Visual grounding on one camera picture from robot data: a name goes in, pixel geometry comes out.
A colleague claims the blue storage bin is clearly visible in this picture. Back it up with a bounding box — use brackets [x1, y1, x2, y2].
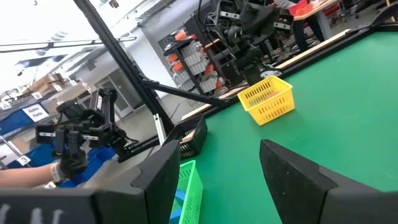
[24, 144, 118, 187]
[0, 108, 35, 136]

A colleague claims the black table frame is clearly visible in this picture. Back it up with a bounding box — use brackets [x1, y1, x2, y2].
[73, 0, 398, 164]

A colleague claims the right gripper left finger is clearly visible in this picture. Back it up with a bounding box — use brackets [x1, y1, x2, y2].
[95, 139, 182, 224]

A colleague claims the white number label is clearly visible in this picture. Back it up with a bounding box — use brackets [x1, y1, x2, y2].
[16, 154, 32, 167]

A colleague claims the green plastic basket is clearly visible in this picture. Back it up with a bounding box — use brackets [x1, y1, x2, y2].
[169, 160, 205, 224]

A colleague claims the wooden side board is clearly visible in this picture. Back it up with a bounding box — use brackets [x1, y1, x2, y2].
[182, 29, 352, 121]

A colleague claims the salmon pink rectangular block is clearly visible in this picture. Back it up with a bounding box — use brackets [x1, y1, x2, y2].
[259, 90, 280, 102]

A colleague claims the person's hand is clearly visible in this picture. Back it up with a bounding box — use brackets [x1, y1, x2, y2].
[58, 148, 89, 179]

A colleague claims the black shelf rack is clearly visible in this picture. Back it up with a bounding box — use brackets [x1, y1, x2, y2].
[157, 29, 233, 96]

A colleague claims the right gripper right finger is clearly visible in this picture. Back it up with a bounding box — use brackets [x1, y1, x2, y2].
[259, 139, 398, 224]

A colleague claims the cardboard box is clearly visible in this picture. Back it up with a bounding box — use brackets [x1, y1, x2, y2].
[27, 73, 68, 94]

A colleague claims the white parts label sign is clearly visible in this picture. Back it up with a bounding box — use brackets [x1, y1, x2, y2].
[22, 103, 50, 123]

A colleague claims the natural wood block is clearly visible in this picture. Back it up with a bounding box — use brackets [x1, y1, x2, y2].
[181, 129, 196, 144]

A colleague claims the yellow plastic basket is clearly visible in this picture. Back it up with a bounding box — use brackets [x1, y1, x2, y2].
[237, 75, 295, 126]

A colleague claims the black plastic basket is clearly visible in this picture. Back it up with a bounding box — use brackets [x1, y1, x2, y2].
[170, 115, 208, 161]

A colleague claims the grey storage bin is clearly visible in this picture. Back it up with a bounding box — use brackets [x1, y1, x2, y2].
[188, 58, 209, 75]
[180, 42, 203, 58]

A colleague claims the person's forearm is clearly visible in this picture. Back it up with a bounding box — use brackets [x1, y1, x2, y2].
[0, 161, 63, 189]

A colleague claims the blue rectangular block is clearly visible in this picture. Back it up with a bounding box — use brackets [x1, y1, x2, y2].
[175, 189, 187, 205]

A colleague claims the blue cube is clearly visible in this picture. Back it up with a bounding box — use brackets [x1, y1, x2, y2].
[169, 207, 183, 224]

